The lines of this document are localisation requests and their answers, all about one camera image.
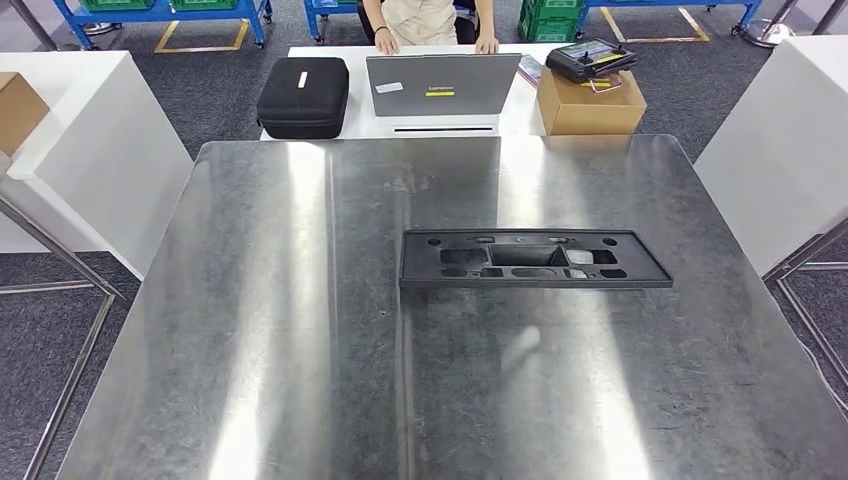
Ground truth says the person's right hand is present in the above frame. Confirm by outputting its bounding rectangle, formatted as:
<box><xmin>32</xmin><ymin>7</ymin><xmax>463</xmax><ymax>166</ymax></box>
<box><xmin>372</xmin><ymin>26</ymin><xmax>401</xmax><ymax>56</ymax></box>

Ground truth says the black plastic panel part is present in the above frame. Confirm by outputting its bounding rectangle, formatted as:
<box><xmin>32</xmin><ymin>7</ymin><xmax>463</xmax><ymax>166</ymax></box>
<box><xmin>399</xmin><ymin>228</ymin><xmax>674</xmax><ymax>289</ymax></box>

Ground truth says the stainless steel workbench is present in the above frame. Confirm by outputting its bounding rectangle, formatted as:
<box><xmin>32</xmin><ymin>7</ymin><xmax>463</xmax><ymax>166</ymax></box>
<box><xmin>56</xmin><ymin>134</ymin><xmax>848</xmax><ymax>480</ymax></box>

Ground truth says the person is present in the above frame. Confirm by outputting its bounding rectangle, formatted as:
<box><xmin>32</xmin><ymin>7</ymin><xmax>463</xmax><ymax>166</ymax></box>
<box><xmin>360</xmin><ymin>0</ymin><xmax>499</xmax><ymax>56</ymax></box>

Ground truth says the patterned notebook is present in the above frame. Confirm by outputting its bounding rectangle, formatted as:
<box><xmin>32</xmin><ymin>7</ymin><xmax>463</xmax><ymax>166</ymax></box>
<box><xmin>516</xmin><ymin>54</ymin><xmax>546</xmax><ymax>89</ymax></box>

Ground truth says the grey laptop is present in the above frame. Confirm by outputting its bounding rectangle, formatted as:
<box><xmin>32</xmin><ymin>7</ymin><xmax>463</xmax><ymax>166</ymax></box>
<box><xmin>365</xmin><ymin>52</ymin><xmax>523</xmax><ymax>137</ymax></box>

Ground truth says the white desk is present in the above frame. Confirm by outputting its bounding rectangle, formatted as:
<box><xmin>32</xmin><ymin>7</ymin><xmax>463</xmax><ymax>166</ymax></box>
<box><xmin>693</xmin><ymin>34</ymin><xmax>848</xmax><ymax>276</ymax></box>
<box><xmin>0</xmin><ymin>50</ymin><xmax>195</xmax><ymax>281</ymax></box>
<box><xmin>260</xmin><ymin>43</ymin><xmax>564</xmax><ymax>142</ymax></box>

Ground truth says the black device with yellow marks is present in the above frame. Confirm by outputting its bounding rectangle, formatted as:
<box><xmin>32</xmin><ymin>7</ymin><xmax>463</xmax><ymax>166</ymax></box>
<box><xmin>545</xmin><ymin>37</ymin><xmax>639</xmax><ymax>94</ymax></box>

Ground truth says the black zip case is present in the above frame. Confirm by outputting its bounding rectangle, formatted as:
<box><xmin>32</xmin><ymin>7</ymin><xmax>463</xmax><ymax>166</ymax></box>
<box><xmin>256</xmin><ymin>56</ymin><xmax>350</xmax><ymax>140</ymax></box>

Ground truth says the cardboard box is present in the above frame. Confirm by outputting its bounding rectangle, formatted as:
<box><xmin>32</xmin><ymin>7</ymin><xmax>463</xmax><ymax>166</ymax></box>
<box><xmin>0</xmin><ymin>71</ymin><xmax>51</xmax><ymax>158</ymax></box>
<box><xmin>536</xmin><ymin>66</ymin><xmax>648</xmax><ymax>137</ymax></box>

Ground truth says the stainless steel table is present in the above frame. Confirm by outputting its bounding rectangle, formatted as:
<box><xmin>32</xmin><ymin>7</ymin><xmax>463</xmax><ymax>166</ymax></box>
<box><xmin>0</xmin><ymin>150</ymin><xmax>127</xmax><ymax>480</ymax></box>
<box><xmin>761</xmin><ymin>217</ymin><xmax>848</xmax><ymax>389</ymax></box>

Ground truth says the white floor cable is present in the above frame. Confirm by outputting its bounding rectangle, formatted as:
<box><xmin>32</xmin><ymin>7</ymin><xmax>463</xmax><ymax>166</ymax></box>
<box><xmin>791</xmin><ymin>337</ymin><xmax>848</xmax><ymax>415</ymax></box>

